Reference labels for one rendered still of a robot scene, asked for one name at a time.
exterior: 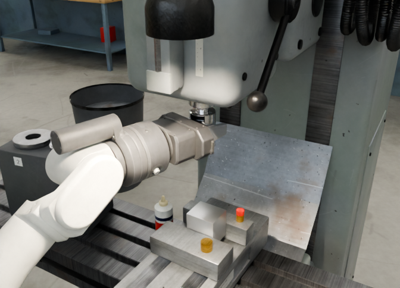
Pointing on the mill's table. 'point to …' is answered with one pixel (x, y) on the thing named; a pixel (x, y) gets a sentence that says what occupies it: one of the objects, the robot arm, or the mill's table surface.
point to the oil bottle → (163, 212)
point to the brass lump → (206, 245)
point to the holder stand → (30, 170)
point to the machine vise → (252, 224)
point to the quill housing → (210, 47)
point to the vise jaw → (191, 250)
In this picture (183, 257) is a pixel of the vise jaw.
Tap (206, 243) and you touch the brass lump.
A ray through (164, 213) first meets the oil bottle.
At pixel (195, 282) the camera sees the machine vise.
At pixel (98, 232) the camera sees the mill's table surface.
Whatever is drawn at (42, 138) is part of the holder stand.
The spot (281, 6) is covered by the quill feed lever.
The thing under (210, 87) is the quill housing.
